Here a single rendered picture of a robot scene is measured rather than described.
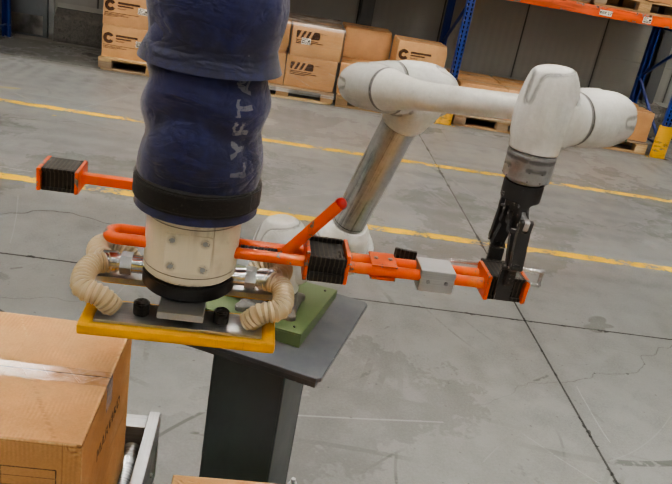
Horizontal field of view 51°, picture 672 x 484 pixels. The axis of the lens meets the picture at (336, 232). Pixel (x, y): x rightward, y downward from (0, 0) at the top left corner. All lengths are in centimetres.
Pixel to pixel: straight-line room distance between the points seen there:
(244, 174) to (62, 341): 62
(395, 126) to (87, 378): 95
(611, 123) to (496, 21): 862
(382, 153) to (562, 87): 73
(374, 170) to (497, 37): 815
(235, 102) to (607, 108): 67
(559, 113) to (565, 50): 903
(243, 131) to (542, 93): 51
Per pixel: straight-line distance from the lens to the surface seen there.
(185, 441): 285
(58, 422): 141
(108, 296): 129
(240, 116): 116
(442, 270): 137
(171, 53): 114
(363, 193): 199
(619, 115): 143
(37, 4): 1015
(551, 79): 129
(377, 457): 292
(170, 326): 128
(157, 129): 120
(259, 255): 131
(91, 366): 155
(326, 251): 134
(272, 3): 114
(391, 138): 188
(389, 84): 163
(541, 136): 130
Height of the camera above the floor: 183
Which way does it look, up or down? 22 degrees down
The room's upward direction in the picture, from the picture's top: 10 degrees clockwise
